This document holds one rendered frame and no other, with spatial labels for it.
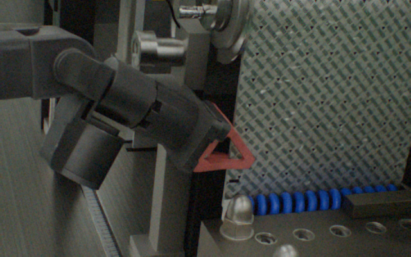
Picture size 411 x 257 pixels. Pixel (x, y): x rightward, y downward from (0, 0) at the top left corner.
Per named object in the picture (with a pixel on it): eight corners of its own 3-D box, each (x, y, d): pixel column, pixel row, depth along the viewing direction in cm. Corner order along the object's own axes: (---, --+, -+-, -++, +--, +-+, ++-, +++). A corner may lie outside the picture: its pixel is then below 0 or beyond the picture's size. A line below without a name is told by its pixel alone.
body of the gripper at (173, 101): (192, 178, 80) (135, 150, 77) (165, 136, 89) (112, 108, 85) (228, 128, 79) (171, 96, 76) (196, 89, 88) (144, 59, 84)
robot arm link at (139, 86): (115, 56, 75) (97, 47, 80) (81, 119, 75) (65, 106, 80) (171, 88, 79) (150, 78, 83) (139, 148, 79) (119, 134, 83)
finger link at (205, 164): (241, 197, 86) (175, 164, 82) (219, 167, 93) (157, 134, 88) (277, 148, 85) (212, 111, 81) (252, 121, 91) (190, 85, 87)
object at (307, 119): (221, 205, 90) (242, 53, 82) (397, 191, 98) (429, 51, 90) (223, 207, 89) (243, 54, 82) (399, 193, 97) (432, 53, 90)
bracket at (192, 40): (126, 243, 102) (144, 18, 90) (173, 239, 104) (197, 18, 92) (135, 265, 98) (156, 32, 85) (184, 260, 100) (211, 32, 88)
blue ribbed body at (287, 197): (232, 216, 90) (236, 189, 89) (392, 202, 97) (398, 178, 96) (243, 232, 87) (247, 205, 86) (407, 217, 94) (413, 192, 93)
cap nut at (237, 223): (214, 225, 84) (219, 188, 82) (246, 221, 85) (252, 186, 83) (226, 243, 81) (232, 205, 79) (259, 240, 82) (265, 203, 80)
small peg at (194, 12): (181, 9, 84) (178, 20, 85) (205, 10, 85) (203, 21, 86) (178, 3, 85) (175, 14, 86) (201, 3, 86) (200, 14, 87)
